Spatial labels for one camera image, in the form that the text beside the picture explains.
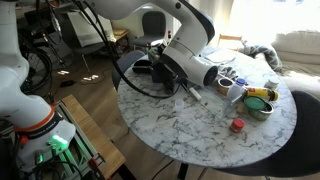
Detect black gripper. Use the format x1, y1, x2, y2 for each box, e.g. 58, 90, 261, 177
156, 39, 173, 60

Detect small clear measuring cup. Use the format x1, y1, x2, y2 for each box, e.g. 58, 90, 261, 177
173, 98, 186, 115

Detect open can dark contents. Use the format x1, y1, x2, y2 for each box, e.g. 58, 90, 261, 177
216, 77, 235, 97

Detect dark sauce bottle red cap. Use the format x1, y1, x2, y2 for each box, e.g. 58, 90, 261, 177
166, 30, 174, 47

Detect grey office chair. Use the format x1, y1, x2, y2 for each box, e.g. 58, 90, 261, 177
132, 11, 167, 48

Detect dark cardboard box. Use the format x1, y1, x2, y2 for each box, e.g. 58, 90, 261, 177
151, 61, 178, 86

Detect grey upholstered chair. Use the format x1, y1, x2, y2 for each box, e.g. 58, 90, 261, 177
111, 49, 148, 91

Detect white curtain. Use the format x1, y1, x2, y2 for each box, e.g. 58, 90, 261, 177
186, 0, 234, 48

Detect white marker tube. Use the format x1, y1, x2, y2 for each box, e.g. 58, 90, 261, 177
187, 86, 204, 102

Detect white paper sheet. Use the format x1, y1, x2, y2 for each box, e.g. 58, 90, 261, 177
204, 48, 237, 66

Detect clear acrylic tray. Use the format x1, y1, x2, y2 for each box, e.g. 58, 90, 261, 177
185, 68, 248, 120

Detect blue cap plastic bottle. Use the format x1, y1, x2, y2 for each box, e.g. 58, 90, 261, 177
226, 77, 248, 103

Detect grey striped towel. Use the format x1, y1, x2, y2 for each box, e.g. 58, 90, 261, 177
239, 42, 284, 73

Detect red lid jar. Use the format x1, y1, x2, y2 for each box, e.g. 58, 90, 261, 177
229, 117, 246, 134

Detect yellow squeeze bottle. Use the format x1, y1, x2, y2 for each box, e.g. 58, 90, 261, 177
245, 86, 280, 103

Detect tin with green lid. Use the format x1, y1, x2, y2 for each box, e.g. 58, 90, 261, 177
242, 96, 275, 122

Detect black bicycle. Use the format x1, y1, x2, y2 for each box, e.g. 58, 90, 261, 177
18, 28, 55, 93

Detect white sofa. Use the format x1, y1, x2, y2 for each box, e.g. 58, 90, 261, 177
271, 29, 320, 99

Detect green metal frame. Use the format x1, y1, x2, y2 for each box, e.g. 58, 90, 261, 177
51, 101, 103, 180

